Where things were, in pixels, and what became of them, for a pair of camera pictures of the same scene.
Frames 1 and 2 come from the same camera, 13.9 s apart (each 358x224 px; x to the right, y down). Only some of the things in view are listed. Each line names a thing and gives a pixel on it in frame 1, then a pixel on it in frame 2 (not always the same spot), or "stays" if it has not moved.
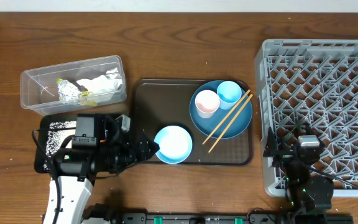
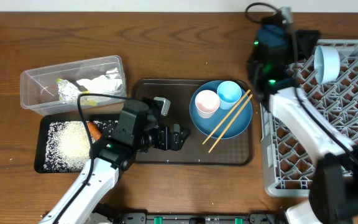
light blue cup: (229, 93) stays
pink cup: (207, 103) stays
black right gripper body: (283, 157) -> (302, 55)
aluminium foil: (67, 91) stays
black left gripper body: (120, 155) -> (161, 138)
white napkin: (105, 83) stays
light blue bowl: (175, 144) -> (327, 64)
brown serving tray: (156, 104) stays
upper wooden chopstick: (228, 114) stays
